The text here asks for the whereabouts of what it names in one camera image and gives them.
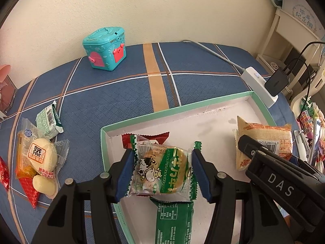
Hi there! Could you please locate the blue plaid tablecloth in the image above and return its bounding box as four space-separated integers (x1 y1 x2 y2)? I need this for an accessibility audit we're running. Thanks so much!
0 42 297 244

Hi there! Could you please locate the pink paper flower bouquet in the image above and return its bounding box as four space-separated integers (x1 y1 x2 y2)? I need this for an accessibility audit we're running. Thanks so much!
0 64 11 102

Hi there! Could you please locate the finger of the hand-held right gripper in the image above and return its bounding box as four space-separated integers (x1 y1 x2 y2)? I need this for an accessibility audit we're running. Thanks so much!
237 135 270 169

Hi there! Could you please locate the green cow biscuit packet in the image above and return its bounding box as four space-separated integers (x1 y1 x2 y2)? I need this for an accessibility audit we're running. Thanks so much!
126 134 204 201

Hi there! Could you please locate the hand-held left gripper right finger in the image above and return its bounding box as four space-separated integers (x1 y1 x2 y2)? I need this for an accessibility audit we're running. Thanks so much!
192 149 295 244

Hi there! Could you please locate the clear steamed bun packet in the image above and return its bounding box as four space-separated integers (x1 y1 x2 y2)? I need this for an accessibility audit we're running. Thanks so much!
16 118 70 183

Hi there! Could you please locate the black cable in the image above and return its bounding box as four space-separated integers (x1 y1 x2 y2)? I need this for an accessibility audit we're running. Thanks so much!
284 41 325 75
288 58 313 122

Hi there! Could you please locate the white plastic rack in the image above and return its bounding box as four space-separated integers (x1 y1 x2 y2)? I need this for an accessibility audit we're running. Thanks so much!
291 76 325 113

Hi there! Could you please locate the yellow cake packet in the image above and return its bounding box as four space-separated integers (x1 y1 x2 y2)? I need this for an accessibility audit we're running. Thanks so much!
15 163 35 180

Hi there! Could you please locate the smartphone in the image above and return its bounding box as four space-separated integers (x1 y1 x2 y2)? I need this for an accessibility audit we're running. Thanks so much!
313 118 324 158

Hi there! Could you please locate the red patterned snack packet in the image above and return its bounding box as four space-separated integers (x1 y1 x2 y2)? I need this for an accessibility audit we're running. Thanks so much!
0 156 41 210

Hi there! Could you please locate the red white snack packet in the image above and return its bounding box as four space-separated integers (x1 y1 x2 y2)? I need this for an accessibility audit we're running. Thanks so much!
121 132 170 149

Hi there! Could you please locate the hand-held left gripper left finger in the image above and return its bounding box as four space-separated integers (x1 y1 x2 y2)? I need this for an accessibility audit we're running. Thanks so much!
30 149 135 244

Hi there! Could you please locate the small white bun packet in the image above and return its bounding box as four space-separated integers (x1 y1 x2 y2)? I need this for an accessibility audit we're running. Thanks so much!
32 174 58 199

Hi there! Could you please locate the white tray with teal rim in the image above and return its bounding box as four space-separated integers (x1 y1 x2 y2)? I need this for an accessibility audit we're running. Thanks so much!
101 91 280 244

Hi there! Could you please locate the black charger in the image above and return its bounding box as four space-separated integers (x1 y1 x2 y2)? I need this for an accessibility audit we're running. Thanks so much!
264 69 290 97

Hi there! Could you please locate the green white carton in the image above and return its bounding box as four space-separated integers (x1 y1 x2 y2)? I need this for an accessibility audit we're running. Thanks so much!
301 98 315 113

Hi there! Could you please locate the dark green snack packet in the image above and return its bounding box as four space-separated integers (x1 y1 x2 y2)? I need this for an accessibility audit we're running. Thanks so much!
150 197 195 244

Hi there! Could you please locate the white shelf unit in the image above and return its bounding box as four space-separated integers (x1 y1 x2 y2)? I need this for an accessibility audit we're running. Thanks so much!
256 5 325 99

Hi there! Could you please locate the white phone stand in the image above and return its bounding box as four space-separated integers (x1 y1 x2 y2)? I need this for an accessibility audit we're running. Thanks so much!
294 130 313 163

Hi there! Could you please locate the beige bread packet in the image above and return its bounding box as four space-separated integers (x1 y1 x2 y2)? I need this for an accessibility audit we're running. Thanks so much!
233 115 293 171

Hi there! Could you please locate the teal toy box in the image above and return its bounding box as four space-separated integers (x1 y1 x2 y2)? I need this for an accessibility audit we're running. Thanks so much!
82 27 127 71

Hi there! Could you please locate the green white patterned snack packet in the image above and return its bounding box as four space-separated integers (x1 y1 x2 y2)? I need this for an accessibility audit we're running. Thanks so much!
36 101 63 140

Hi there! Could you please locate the white printed board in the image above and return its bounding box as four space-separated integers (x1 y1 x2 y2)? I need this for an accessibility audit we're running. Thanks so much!
282 0 325 41

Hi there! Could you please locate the white power strip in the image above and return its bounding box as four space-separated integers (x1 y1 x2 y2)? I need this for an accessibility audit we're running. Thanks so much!
241 66 279 108

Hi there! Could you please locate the white power strip cable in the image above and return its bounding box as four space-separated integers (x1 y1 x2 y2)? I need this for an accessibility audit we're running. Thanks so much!
181 40 248 75

